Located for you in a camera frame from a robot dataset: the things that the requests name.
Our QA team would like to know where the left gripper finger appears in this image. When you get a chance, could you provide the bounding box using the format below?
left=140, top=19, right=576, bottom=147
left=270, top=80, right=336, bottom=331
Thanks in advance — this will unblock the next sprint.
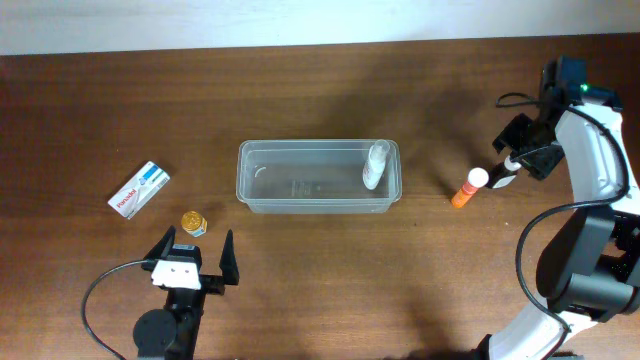
left=144, top=225, right=176, bottom=261
left=219, top=229, right=240, bottom=286

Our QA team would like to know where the dark bottle white cap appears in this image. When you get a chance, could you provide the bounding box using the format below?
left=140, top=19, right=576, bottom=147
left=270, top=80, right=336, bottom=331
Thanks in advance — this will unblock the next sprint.
left=486, top=156, right=522, bottom=189

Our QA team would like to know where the small gold lid jar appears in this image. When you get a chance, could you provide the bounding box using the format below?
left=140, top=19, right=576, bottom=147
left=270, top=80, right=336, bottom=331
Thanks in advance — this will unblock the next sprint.
left=181, top=211, right=208, bottom=237

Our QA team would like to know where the orange tube white cap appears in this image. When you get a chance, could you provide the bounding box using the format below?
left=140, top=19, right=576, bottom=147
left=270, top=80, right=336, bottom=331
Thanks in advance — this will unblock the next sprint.
left=451, top=167, right=489, bottom=208

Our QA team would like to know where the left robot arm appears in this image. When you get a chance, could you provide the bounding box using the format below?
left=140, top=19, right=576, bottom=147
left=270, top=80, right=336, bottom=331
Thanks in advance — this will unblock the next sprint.
left=133, top=226, right=240, bottom=360

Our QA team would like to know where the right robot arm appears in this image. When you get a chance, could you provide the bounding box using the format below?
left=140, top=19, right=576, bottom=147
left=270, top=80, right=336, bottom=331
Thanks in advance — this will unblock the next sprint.
left=471, top=56, right=639, bottom=359

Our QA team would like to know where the clear plastic container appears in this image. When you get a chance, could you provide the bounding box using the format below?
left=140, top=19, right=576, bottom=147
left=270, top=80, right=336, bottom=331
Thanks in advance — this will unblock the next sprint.
left=236, top=139, right=402, bottom=214

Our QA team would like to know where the white Panadol box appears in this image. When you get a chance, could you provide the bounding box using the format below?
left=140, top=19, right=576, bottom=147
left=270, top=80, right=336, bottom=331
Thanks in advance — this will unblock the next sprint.
left=107, top=161, right=171, bottom=219

